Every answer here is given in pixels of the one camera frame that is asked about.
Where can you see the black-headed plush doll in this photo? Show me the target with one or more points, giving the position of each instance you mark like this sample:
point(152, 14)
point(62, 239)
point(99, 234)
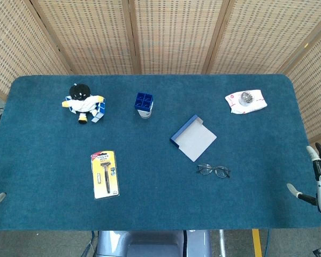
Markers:
point(81, 103)

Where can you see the metal table leg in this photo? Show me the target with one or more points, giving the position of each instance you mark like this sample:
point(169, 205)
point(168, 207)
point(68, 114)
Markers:
point(222, 242)

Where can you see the bamboo folding screen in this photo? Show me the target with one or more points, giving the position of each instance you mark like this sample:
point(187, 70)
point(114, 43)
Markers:
point(176, 40)

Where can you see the black eyeglasses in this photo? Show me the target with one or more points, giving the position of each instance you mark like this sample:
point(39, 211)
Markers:
point(204, 169)

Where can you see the blue white snake cube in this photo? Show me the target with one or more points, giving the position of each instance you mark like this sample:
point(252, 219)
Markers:
point(99, 113)

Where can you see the blue shallow box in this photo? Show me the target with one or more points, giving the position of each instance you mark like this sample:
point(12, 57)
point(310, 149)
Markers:
point(196, 140)

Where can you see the clear jar of clips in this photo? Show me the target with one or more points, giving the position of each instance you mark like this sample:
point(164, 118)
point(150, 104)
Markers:
point(246, 98)

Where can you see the blue divided organizer box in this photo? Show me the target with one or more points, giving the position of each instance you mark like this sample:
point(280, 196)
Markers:
point(144, 101)

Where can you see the grey-blue robot torso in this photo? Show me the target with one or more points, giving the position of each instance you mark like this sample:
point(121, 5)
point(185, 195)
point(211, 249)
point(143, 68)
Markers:
point(152, 245)

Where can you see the blue carpet table cover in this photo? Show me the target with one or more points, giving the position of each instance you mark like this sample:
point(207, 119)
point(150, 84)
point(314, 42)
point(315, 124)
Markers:
point(160, 192)

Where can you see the yellow razor blister pack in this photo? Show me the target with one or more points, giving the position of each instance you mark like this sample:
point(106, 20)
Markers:
point(105, 176)

